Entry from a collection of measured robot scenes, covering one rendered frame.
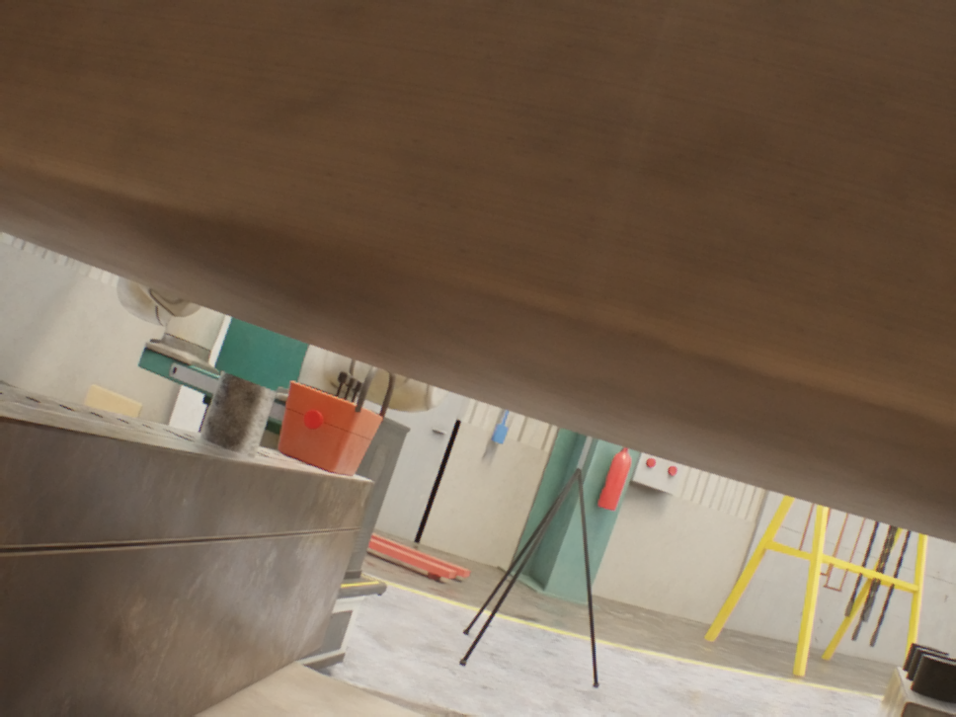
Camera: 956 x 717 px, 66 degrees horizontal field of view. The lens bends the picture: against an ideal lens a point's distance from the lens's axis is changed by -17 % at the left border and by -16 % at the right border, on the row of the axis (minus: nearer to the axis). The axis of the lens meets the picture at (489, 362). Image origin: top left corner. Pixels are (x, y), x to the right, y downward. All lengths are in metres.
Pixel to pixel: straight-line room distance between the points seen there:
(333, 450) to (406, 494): 6.47
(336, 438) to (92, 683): 0.76
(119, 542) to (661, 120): 0.60
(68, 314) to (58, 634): 7.29
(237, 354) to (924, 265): 2.20
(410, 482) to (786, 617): 4.62
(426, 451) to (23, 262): 4.26
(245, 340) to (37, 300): 5.76
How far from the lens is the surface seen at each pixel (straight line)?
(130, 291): 2.50
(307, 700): 1.44
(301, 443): 1.49
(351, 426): 1.47
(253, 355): 2.43
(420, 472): 7.93
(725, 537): 9.27
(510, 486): 8.18
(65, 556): 0.73
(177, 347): 2.39
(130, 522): 0.81
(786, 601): 9.90
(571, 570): 7.35
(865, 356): 0.39
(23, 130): 0.62
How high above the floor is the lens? 0.77
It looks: 7 degrees up
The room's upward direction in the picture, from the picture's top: 19 degrees clockwise
